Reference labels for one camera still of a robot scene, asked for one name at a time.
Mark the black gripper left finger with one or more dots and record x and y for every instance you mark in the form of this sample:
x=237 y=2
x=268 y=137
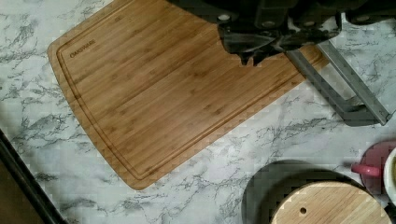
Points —
x=246 y=42

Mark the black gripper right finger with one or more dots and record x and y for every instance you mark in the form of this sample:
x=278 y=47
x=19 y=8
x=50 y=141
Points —
x=293 y=37

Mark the bamboo cutting board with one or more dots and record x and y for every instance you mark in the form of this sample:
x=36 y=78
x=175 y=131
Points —
x=151 y=85

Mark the round wooden lid container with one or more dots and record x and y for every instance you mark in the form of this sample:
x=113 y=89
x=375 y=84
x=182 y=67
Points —
x=299 y=192

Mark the pink mug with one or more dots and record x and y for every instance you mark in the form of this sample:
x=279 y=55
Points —
x=377 y=170

